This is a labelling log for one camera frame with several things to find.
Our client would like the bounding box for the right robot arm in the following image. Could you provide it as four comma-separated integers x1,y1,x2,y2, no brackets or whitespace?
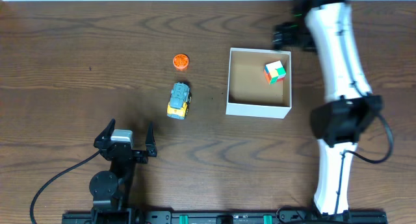
273,0,394,219

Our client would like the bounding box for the multicolour puzzle cube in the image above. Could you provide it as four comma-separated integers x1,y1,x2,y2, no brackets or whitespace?
263,60,286,84

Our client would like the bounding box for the orange round toy disc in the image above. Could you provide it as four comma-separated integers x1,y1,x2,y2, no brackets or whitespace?
172,54,190,71

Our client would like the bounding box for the yellow grey toy truck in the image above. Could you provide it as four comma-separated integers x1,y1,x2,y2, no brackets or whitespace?
166,82,192,119

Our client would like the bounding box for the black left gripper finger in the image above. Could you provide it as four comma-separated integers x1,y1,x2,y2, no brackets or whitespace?
96,119,116,142
145,122,156,153

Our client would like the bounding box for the white cardboard box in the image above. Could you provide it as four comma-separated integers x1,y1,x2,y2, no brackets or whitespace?
226,47,292,119

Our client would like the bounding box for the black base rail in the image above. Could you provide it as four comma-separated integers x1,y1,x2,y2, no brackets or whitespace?
62,207,388,224

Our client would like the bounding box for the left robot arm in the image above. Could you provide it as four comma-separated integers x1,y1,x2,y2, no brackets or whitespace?
89,119,157,223

